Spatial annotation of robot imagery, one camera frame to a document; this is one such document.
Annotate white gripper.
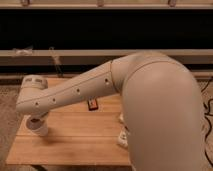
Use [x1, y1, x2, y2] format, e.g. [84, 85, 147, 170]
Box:
[26, 116, 48, 136]

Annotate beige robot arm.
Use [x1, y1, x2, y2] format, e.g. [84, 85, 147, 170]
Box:
[16, 51, 204, 171]

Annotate small orange black object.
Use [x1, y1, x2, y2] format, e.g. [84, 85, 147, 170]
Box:
[87, 99, 98, 111]

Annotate lower wooden rail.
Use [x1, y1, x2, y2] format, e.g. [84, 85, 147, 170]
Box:
[0, 49, 213, 66]

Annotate wooden rail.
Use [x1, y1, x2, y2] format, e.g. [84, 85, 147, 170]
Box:
[0, 0, 213, 9]
[0, 49, 213, 66]

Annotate upper wooden rail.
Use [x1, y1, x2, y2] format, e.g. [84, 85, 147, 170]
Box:
[0, 0, 213, 9]

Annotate black cable at right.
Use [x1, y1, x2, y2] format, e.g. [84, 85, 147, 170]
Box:
[201, 77, 213, 168]

